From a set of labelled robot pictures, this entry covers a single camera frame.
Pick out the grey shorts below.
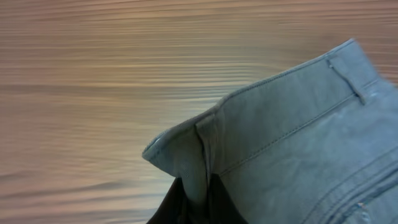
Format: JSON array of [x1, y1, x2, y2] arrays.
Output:
[[142, 39, 397, 224]]

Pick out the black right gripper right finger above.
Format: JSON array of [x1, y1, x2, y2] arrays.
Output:
[[208, 174, 248, 224]]

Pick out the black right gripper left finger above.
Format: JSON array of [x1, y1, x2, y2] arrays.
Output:
[[147, 178, 190, 224]]

